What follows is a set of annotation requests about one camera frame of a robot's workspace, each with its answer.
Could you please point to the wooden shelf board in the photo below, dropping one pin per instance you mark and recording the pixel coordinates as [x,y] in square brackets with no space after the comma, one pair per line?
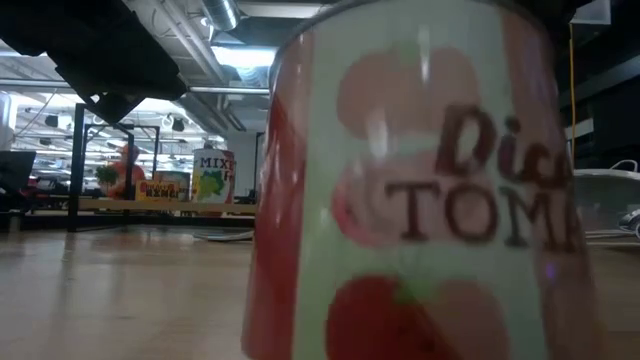
[150,206]

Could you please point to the chrome utensil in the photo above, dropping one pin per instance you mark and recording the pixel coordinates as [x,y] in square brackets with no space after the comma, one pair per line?
[225,236]

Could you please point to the short can yellow red label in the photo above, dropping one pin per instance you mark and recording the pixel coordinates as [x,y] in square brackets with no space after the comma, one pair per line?
[157,191]

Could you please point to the clear plastic bowl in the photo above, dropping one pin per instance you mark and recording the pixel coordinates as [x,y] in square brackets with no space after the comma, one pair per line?
[600,200]

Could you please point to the dark monitor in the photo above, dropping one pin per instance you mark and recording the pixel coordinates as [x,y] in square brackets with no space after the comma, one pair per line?
[15,170]

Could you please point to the mixed vegetables can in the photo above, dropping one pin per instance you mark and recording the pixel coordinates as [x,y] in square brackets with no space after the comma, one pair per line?
[212,175]

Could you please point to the black metal rig frame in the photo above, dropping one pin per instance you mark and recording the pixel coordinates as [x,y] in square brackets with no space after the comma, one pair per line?
[75,165]

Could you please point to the person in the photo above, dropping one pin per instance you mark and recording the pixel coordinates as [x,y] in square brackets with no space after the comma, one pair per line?
[127,175]

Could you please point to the oranges can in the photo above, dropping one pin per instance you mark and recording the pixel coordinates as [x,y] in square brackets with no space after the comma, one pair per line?
[175,176]

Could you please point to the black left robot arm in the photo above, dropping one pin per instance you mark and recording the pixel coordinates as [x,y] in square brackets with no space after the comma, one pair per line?
[20,25]

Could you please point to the silver ventilation duct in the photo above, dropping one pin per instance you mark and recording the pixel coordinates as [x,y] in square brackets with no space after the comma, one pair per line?
[220,12]

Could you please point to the diced tomatoes can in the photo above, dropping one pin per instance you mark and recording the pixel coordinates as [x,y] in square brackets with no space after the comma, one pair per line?
[415,200]

